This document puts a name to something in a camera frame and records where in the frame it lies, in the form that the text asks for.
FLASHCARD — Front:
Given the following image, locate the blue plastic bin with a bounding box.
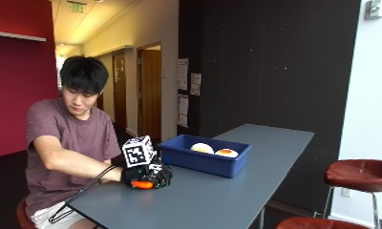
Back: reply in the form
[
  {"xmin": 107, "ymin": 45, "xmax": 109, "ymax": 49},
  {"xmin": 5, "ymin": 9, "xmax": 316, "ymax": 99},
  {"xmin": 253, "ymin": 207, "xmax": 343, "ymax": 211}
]
[{"xmin": 156, "ymin": 134, "xmax": 252, "ymax": 179}]

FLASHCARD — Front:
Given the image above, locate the green exit sign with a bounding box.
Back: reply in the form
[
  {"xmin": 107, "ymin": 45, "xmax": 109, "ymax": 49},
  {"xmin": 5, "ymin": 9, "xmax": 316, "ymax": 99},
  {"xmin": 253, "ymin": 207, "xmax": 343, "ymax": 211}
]
[{"xmin": 68, "ymin": 0, "xmax": 88, "ymax": 14}]

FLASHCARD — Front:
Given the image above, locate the white wall fixture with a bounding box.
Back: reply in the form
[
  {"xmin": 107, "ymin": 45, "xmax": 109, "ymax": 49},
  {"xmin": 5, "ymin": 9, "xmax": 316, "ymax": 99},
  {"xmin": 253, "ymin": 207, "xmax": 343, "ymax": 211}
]
[{"xmin": 364, "ymin": 0, "xmax": 382, "ymax": 20}]

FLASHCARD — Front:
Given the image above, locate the red leather stool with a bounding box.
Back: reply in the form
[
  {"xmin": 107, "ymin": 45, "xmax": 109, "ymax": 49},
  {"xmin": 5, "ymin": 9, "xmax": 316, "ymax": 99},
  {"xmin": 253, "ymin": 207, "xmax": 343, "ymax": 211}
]
[
  {"xmin": 320, "ymin": 158, "xmax": 382, "ymax": 229},
  {"xmin": 15, "ymin": 198, "xmax": 36, "ymax": 229},
  {"xmin": 275, "ymin": 217, "xmax": 372, "ymax": 229}
]

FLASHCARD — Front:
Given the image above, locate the wooden door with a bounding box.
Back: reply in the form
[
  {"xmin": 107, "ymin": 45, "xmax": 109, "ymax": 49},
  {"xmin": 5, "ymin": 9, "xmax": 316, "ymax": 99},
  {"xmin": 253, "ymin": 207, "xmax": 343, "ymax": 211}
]
[
  {"xmin": 136, "ymin": 42, "xmax": 163, "ymax": 141},
  {"xmin": 111, "ymin": 51, "xmax": 127, "ymax": 131}
]

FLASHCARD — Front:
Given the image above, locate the orange toy carrot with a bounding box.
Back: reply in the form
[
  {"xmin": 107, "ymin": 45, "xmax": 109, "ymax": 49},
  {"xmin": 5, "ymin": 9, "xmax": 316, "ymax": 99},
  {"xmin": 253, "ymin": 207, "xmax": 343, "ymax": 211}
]
[{"xmin": 129, "ymin": 180, "xmax": 155, "ymax": 190}]

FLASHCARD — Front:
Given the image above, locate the the person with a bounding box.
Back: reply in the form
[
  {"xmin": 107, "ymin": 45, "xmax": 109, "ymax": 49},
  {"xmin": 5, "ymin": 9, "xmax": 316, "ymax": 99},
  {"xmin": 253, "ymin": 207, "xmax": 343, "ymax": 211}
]
[{"xmin": 24, "ymin": 55, "xmax": 123, "ymax": 229}]

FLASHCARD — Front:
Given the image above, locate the white paper notice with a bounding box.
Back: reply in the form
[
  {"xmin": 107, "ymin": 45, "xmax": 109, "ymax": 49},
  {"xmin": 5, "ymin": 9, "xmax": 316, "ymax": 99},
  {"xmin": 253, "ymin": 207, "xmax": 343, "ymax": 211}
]
[
  {"xmin": 189, "ymin": 73, "xmax": 203, "ymax": 96},
  {"xmin": 176, "ymin": 94, "xmax": 189, "ymax": 129},
  {"xmin": 176, "ymin": 57, "xmax": 189, "ymax": 92}
]

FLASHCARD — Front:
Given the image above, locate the white marker cube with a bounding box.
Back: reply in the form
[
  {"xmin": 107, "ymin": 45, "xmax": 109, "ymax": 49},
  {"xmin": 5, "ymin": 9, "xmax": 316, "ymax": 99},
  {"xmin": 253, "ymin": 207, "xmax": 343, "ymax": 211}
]
[{"xmin": 121, "ymin": 135, "xmax": 156, "ymax": 169}]

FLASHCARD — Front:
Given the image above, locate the white and orange round toy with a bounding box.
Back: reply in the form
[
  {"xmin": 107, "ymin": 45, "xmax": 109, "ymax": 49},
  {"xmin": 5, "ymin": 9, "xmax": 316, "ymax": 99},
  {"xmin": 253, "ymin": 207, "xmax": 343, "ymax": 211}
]
[{"xmin": 213, "ymin": 148, "xmax": 239, "ymax": 158}]

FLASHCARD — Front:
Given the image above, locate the black glove cable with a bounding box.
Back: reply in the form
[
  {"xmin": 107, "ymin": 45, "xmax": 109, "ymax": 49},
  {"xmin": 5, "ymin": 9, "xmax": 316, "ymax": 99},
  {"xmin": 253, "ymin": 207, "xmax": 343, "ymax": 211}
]
[{"xmin": 47, "ymin": 164, "xmax": 120, "ymax": 224}]

